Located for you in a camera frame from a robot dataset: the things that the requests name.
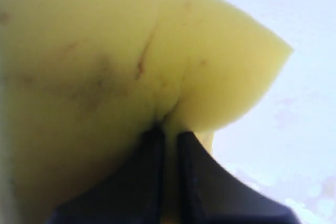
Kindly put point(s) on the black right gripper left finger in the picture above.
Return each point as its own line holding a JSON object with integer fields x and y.
{"x": 133, "y": 194}

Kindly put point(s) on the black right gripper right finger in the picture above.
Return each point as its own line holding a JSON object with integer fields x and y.
{"x": 210, "y": 194}

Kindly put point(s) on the yellow sponge block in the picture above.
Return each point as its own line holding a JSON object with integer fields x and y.
{"x": 81, "y": 80}

